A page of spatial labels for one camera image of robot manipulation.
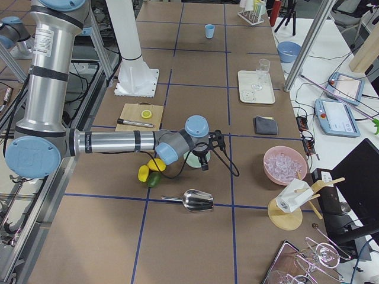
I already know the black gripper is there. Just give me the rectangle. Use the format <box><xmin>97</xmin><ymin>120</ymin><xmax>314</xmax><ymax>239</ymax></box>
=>
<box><xmin>196</xmin><ymin>150</ymin><xmax>208</xmax><ymax>171</ymax></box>

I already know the mint green bowl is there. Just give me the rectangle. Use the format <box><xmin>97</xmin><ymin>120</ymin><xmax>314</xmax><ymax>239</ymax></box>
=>
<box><xmin>183</xmin><ymin>152</ymin><xmax>201</xmax><ymax>169</ymax></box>

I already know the metal ice scoop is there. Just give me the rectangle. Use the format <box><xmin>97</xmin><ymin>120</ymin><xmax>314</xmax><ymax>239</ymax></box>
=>
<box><xmin>161</xmin><ymin>189</ymin><xmax>214</xmax><ymax>212</ymax></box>

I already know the light blue cup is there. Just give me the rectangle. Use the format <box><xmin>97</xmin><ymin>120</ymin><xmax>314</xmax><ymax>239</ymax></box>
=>
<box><xmin>204</xmin><ymin>24</ymin><xmax>215</xmax><ymax>39</ymax></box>

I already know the pink bowl with ice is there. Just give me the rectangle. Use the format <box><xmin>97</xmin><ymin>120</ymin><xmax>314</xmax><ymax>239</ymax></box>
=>
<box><xmin>263</xmin><ymin>146</ymin><xmax>308</xmax><ymax>185</ymax></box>

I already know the blue bowl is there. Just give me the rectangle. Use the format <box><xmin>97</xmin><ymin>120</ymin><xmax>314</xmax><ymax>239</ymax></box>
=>
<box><xmin>277</xmin><ymin>41</ymin><xmax>301</xmax><ymax>63</ymax></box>

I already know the yellow lemon upper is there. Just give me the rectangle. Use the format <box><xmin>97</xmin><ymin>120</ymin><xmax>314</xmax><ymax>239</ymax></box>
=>
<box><xmin>147</xmin><ymin>158</ymin><xmax>166</xmax><ymax>172</ymax></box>

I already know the green lime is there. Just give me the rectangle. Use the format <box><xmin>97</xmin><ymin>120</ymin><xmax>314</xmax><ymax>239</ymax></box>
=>
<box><xmin>147</xmin><ymin>172</ymin><xmax>162</xmax><ymax>188</ymax></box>

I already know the yellow lemon near green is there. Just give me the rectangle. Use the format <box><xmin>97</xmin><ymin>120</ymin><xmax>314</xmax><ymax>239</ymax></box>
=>
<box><xmin>137</xmin><ymin>165</ymin><xmax>150</xmax><ymax>183</ymax></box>

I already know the grey folded cloth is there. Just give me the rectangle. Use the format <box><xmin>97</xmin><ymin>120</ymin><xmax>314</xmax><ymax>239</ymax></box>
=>
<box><xmin>253</xmin><ymin>116</ymin><xmax>278</xmax><ymax>135</ymax></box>

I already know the lemon half slice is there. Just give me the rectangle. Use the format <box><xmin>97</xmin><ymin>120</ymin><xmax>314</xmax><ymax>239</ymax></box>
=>
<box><xmin>140</xmin><ymin>109</ymin><xmax>153</xmax><ymax>120</ymax></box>

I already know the wooden cutting board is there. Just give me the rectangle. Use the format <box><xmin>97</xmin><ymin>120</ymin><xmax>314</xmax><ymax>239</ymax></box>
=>
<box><xmin>115</xmin><ymin>103</ymin><xmax>164</xmax><ymax>131</ymax></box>

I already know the cream bear tray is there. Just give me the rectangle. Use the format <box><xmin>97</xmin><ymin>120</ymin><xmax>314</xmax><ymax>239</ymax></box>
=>
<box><xmin>237</xmin><ymin>70</ymin><xmax>275</xmax><ymax>105</ymax></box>

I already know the clear glass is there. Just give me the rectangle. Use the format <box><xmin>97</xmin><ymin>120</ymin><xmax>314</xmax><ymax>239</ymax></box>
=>
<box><xmin>252</xmin><ymin>59</ymin><xmax>271</xmax><ymax>91</ymax></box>

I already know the white mug on stand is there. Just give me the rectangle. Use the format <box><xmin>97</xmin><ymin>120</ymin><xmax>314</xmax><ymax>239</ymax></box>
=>
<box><xmin>275</xmin><ymin>179</ymin><xmax>313</xmax><ymax>213</ymax></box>

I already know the wooden mug stand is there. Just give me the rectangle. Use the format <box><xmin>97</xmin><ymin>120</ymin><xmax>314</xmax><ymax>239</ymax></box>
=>
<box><xmin>268</xmin><ymin>177</ymin><xmax>345</xmax><ymax>231</ymax></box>

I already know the near teach pendant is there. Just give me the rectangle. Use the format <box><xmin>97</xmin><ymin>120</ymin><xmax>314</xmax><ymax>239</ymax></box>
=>
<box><xmin>314</xmin><ymin>99</ymin><xmax>361</xmax><ymax>138</ymax></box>

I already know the teach pendant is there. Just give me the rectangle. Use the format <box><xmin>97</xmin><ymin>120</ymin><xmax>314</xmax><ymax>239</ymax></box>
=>
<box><xmin>314</xmin><ymin>99</ymin><xmax>361</xmax><ymax>138</ymax></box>
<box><xmin>326</xmin><ymin>72</ymin><xmax>364</xmax><ymax>106</ymax></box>

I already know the white cup rack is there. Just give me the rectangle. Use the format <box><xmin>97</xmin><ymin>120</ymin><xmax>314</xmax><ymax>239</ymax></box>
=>
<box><xmin>237</xmin><ymin>0</ymin><xmax>266</xmax><ymax>25</ymax></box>

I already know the far teach pendant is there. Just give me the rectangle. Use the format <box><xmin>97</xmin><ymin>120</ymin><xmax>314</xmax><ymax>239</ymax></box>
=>
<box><xmin>326</xmin><ymin>72</ymin><xmax>364</xmax><ymax>106</ymax></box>

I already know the black monitor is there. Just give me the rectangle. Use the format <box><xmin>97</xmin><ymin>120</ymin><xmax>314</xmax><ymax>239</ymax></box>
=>
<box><xmin>311</xmin><ymin>138</ymin><xmax>378</xmax><ymax>245</ymax></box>

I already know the red cylinder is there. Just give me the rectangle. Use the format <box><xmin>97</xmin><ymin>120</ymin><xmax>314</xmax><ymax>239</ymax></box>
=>
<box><xmin>269</xmin><ymin>0</ymin><xmax>282</xmax><ymax>27</ymax></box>

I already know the black tripod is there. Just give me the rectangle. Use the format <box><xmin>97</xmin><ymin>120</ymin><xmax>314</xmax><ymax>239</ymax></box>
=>
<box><xmin>274</xmin><ymin>0</ymin><xmax>297</xmax><ymax>36</ymax></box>

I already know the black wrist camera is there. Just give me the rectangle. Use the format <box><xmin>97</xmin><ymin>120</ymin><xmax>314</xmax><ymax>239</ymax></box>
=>
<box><xmin>208</xmin><ymin>130</ymin><xmax>226</xmax><ymax>152</ymax></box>

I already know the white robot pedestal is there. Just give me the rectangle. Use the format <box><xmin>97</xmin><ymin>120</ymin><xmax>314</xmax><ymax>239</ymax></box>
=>
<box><xmin>106</xmin><ymin>0</ymin><xmax>159</xmax><ymax>98</ymax></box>

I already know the aluminium frame post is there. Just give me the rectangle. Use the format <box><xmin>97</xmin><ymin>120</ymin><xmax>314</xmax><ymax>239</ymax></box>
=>
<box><xmin>284</xmin><ymin>0</ymin><xmax>335</xmax><ymax>92</ymax></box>

